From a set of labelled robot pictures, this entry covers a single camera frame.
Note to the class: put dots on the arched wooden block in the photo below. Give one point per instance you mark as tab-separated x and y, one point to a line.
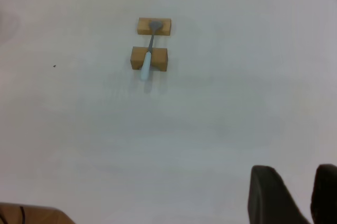
159	58

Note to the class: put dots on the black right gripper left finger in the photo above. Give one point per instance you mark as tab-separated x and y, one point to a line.
268	200

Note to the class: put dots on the flat rectangular wooden block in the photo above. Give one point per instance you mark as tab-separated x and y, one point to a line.
143	27

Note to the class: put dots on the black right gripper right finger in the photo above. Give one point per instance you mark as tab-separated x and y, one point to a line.
326	195

